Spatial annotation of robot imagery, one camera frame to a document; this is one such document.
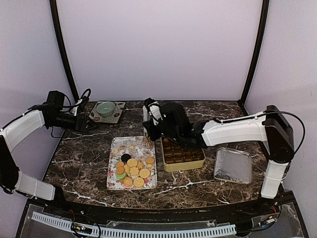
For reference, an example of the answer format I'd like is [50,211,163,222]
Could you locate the black sandwich cookie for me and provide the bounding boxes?
[121,154,131,163]

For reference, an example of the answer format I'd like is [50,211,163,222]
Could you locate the green macaron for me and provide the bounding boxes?
[116,172,126,180]

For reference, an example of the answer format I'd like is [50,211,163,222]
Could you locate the floral square coaster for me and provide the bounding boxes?
[89,101,126,124]

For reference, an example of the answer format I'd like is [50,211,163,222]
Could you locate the white cable duct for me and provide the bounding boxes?
[31,212,237,238]

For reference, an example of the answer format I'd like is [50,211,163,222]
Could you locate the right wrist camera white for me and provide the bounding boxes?
[143,98,162,125]

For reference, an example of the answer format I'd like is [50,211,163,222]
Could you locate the right black frame post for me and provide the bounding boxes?
[238,0,270,108]

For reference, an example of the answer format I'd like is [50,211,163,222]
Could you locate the round waffle cookie bottom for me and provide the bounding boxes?
[133,177,145,188]

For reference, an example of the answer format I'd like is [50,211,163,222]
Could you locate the floral rectangular tray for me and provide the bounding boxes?
[106,136,158,190]

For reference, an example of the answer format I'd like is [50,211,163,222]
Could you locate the swirl pink cookie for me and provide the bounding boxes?
[122,177,133,188]

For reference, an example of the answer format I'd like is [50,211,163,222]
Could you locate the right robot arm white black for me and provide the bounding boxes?
[143,98,298,215]

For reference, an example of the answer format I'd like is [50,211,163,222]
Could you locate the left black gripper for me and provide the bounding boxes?
[47,112,99,133]

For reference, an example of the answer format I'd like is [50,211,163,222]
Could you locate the silver tin lid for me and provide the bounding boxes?
[213,147,252,184]

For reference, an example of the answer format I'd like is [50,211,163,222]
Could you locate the round waffle cookie right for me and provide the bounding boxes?
[139,168,151,179]

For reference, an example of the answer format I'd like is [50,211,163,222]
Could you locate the black frame post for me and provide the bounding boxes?
[49,0,80,102]
[238,0,270,108]

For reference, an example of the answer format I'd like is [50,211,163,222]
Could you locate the brown round cookie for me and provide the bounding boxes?
[116,167,125,175]

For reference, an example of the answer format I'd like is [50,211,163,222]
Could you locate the green ceramic bowl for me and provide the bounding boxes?
[96,101,115,118]

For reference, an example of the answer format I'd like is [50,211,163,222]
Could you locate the gold cookie tin box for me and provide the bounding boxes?
[160,138,206,172]

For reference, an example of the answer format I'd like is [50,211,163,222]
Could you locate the metal serving tongs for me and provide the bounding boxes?
[143,106,153,148]

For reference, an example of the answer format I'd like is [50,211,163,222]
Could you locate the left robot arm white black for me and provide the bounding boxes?
[0,89,96,216]

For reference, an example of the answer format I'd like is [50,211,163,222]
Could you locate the left black frame post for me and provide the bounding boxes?
[49,0,80,102]

